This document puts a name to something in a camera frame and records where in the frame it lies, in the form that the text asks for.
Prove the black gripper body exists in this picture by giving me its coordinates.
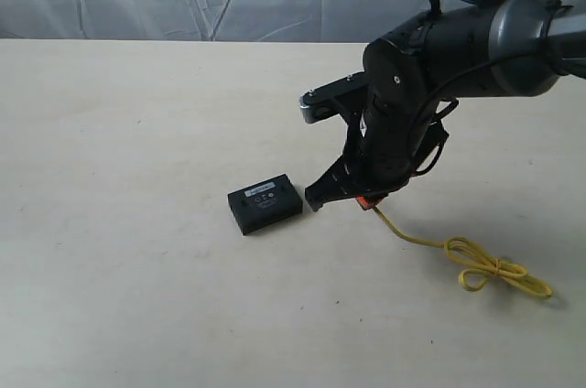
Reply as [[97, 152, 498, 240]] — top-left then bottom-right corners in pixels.
[[336, 38, 447, 199]]

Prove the yellow ethernet cable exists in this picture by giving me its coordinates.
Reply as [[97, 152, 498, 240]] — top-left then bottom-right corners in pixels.
[[373, 206, 554, 300]]

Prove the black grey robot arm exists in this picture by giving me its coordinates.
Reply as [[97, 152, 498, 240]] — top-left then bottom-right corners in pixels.
[[300, 0, 585, 210]]

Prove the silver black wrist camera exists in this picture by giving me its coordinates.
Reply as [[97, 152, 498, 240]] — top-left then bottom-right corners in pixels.
[[299, 71, 368, 124]]

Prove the black network switch box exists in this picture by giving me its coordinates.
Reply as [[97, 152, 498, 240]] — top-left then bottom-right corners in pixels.
[[227, 174, 303, 235]]

